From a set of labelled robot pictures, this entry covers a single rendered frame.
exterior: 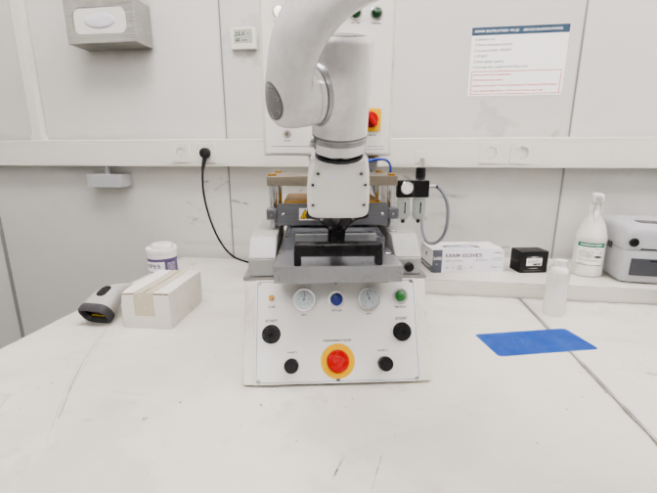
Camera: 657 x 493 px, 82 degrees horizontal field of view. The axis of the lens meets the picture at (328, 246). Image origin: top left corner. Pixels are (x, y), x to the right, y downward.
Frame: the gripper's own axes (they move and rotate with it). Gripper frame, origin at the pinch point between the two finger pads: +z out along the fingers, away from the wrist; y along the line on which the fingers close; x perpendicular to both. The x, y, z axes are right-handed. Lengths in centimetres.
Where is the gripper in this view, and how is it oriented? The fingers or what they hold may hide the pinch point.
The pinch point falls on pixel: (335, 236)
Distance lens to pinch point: 67.7
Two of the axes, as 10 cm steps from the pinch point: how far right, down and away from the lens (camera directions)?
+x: -0.5, -5.5, 8.3
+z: -0.2, 8.4, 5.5
